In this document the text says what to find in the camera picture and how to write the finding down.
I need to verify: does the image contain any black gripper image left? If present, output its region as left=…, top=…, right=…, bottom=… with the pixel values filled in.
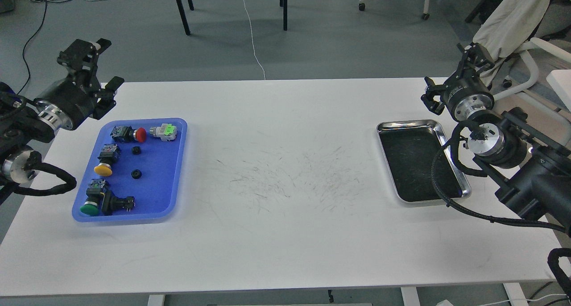
left=34, top=38, right=125, bottom=131

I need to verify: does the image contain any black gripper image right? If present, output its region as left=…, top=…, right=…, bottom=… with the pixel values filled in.
left=421, top=42, right=495, bottom=123

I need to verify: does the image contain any silver metal tray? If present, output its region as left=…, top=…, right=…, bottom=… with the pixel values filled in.
left=377, top=119, right=472, bottom=206

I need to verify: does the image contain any blue plastic tray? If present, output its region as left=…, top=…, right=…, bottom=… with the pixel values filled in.
left=72, top=118, right=187, bottom=223

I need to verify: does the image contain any white chair with beige cloth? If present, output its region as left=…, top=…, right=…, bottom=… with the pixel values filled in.
left=464, top=0, right=571, bottom=132

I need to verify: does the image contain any black table legs background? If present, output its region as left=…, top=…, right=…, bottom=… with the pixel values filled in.
left=171, top=0, right=289, bottom=36

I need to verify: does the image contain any red push button switch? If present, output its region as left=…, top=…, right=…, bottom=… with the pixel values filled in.
left=110, top=126, right=147, bottom=143

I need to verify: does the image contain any black cable on floor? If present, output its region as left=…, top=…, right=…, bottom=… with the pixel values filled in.
left=0, top=0, right=90, bottom=97

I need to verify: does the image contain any yellow push button switch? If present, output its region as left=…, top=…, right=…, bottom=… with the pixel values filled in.
left=94, top=144, right=121, bottom=177

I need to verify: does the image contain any green grey connector switch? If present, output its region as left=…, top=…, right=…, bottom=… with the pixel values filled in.
left=149, top=123, right=178, bottom=142

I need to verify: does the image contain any green push button switch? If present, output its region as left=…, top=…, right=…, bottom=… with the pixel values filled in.
left=79, top=178, right=108, bottom=216

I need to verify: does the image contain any black switch module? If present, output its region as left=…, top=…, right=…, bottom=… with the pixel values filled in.
left=101, top=191, right=135, bottom=216

